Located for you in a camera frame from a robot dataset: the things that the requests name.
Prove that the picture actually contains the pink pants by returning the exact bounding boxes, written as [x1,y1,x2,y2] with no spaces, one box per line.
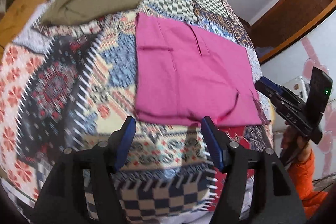
[135,13,268,127]

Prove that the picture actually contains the orange right sleeve forearm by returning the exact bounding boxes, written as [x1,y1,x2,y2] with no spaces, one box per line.
[288,150,327,219]

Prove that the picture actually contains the right hand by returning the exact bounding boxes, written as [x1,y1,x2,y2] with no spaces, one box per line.
[280,121,312,166]

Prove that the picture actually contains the white suitcase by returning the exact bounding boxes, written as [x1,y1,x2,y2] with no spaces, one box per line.
[284,75,310,102]

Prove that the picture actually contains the wardrobe door with hearts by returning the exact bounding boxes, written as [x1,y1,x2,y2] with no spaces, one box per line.
[261,13,335,180]

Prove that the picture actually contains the brown wooden door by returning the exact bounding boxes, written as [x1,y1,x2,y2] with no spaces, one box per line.
[249,0,335,63]

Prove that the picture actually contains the patchwork patterned bedspread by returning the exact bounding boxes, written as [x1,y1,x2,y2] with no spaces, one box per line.
[1,0,261,223]

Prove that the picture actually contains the yellow wooden side table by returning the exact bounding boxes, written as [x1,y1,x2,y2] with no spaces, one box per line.
[1,0,47,48]

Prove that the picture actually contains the olive green pants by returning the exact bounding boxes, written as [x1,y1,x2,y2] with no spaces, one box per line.
[40,0,141,26]

